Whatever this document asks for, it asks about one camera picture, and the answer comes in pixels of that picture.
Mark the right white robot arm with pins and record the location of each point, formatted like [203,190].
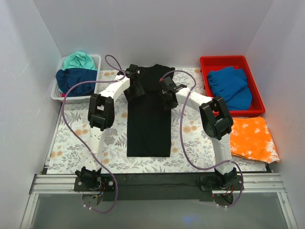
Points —
[217,123]

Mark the navy blue t shirt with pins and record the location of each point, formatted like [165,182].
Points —
[67,78]

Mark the black t shirt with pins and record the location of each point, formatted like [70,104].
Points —
[148,123]

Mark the orange white t shirt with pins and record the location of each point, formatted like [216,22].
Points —
[251,139]

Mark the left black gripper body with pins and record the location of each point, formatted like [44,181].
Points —
[136,89]

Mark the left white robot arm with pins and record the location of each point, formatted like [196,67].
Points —
[101,115]

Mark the aluminium mounting rail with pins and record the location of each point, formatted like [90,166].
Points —
[66,184]

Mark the teal t shirt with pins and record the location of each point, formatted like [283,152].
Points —
[79,60]

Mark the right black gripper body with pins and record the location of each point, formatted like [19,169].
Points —
[169,100]

